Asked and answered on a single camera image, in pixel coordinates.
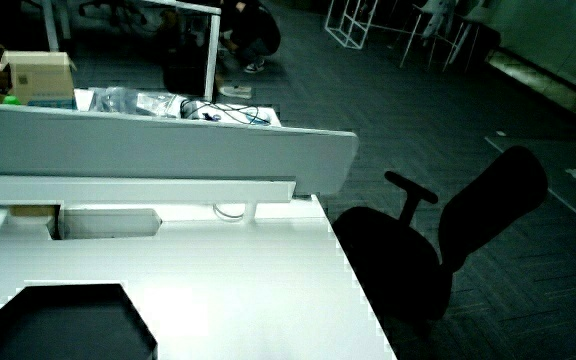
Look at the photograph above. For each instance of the black tray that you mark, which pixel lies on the black tray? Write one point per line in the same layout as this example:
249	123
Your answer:
63	325

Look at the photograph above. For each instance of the white desk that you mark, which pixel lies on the white desk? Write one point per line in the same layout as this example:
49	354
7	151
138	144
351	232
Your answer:
228	280

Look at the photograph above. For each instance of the white desk divider panel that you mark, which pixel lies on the white desk divider panel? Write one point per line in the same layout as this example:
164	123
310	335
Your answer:
168	150

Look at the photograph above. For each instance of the white shoe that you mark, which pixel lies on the white shoe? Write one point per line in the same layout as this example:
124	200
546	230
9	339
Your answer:
235	91

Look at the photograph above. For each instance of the black office chair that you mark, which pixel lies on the black office chair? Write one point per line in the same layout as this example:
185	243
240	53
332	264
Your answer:
393	265

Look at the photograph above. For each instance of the clear plastic bags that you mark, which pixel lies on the clear plastic bags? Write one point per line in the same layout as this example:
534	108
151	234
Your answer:
133	102

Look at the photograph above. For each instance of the white-legged stool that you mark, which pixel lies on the white-legged stool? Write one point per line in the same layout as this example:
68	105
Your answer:
440	20

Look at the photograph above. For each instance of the open cardboard box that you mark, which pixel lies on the open cardboard box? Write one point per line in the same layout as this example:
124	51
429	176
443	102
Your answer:
40	80

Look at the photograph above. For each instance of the small green object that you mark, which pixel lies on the small green object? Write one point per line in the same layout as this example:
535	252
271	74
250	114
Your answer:
11	100

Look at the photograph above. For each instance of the white metal table frame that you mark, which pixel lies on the white metal table frame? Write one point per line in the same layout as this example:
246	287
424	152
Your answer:
212	55

